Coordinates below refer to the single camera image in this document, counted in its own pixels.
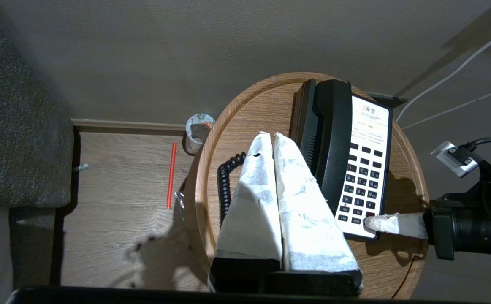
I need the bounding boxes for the grey fabric sofa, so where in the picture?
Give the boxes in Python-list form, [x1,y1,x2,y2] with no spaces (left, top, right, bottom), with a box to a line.
[0,0,75,288]

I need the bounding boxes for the white cable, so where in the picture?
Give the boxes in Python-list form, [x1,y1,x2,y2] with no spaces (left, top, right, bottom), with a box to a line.
[401,84,491,130]
[395,26,491,123]

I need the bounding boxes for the red straw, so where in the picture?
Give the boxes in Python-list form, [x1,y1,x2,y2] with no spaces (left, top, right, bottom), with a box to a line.
[166,142,177,209]

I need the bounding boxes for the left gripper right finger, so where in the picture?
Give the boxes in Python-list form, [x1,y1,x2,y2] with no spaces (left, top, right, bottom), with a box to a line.
[266,133,363,295]

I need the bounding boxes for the clear plastic wrapper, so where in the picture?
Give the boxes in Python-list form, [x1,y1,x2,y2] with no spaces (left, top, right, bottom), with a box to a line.
[174,191,187,223]

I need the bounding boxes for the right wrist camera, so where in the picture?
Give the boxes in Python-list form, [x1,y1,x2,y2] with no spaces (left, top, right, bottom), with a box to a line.
[431,141,491,203]

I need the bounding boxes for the black and white phone base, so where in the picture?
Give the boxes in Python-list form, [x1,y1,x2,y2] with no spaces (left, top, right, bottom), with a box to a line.
[290,78,393,242]

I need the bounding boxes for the black phone handset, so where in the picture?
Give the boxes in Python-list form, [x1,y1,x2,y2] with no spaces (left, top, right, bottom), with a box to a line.
[313,79,354,216]

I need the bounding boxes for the round wooden side table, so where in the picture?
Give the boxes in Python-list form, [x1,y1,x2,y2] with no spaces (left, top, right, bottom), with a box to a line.
[184,72,430,300]

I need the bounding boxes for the clear plastic cup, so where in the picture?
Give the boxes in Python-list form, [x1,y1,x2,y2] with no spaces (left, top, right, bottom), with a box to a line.
[185,113,216,155]

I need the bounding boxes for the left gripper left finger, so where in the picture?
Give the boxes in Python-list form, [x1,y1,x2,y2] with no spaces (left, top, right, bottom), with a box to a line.
[209,132,282,293]

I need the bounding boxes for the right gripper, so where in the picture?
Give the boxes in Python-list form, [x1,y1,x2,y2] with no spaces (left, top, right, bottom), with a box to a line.
[362,193,491,271]

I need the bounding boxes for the black coiled phone cord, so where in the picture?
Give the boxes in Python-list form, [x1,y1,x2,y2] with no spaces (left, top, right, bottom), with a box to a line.
[217,152,247,229]

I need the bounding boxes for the wooden baseboard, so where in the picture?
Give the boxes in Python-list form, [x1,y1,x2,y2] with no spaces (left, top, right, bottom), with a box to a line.
[71,118,187,136]

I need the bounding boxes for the thin dark phone wire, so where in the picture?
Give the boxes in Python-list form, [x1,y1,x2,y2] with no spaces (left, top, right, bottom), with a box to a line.
[391,255,426,300]

